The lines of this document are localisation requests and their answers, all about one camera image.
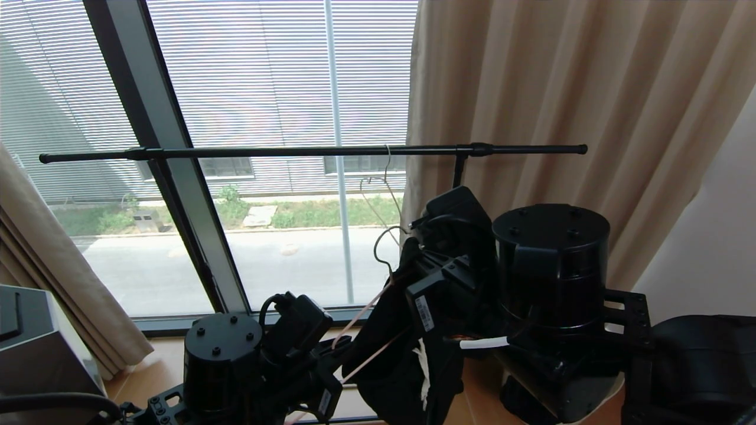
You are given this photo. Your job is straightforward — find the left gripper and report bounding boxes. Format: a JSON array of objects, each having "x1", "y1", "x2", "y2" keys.
[{"x1": 269, "y1": 335, "x2": 353, "y2": 423}]

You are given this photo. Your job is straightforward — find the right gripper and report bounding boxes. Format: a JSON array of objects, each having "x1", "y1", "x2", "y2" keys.
[{"x1": 406, "y1": 253, "x2": 504, "y2": 350}]

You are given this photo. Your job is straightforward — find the black knitted shorts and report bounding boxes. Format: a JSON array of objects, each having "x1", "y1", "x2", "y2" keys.
[{"x1": 343, "y1": 236, "x2": 467, "y2": 425}]

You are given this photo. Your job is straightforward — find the pink clothes hanger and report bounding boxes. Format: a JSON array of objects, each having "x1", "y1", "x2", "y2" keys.
[
  {"x1": 359, "y1": 145, "x2": 409, "y2": 238},
  {"x1": 286, "y1": 226, "x2": 414, "y2": 425}
]

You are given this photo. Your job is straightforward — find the black clothes rack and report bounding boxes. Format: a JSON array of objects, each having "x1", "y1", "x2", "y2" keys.
[{"x1": 39, "y1": 142, "x2": 589, "y2": 423}]

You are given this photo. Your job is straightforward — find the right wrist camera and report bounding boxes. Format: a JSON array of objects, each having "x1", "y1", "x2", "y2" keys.
[{"x1": 410, "y1": 186, "x2": 496, "y2": 266}]

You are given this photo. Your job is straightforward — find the black cable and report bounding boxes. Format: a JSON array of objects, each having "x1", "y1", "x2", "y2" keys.
[{"x1": 0, "y1": 393, "x2": 122, "y2": 425}]

